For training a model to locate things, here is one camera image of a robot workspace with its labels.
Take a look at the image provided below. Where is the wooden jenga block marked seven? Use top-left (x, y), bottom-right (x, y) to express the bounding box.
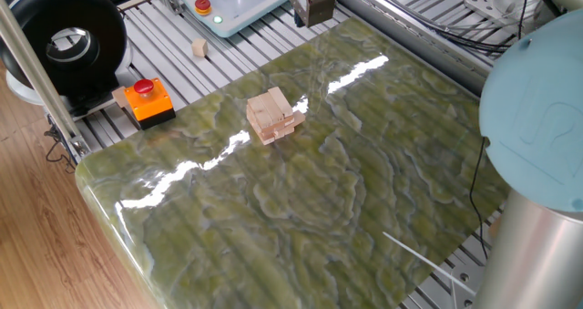
top-left (261, 109), bottom-right (307, 141)

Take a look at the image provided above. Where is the white teach pendant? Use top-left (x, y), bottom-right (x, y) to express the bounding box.
top-left (171, 0), bottom-right (290, 39)

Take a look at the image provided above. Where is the small wooden cube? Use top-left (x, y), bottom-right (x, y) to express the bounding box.
top-left (190, 37), bottom-right (210, 58)

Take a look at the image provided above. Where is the orange emergency stop box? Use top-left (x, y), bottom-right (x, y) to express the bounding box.
top-left (123, 77), bottom-right (178, 131)

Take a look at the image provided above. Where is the green marble pattern mat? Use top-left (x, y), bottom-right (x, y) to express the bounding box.
top-left (74, 15), bottom-right (512, 309)

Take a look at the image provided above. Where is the white zip tie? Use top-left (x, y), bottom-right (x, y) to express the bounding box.
top-left (381, 230), bottom-right (478, 297)

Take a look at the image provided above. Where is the aluminium table rail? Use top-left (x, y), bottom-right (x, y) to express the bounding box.
top-left (333, 0), bottom-right (492, 97)

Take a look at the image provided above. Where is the black cable bundle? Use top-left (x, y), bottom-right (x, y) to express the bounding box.
top-left (334, 0), bottom-right (532, 57)

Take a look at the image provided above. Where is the silver post with flange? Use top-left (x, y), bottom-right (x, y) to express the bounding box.
top-left (463, 0), bottom-right (546, 24)

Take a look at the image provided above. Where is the black ring shaped device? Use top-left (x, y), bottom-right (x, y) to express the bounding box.
top-left (0, 0), bottom-right (136, 118)

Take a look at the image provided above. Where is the thin black cable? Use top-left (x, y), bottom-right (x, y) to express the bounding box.
top-left (467, 135), bottom-right (491, 261)
top-left (43, 125), bottom-right (77, 174)

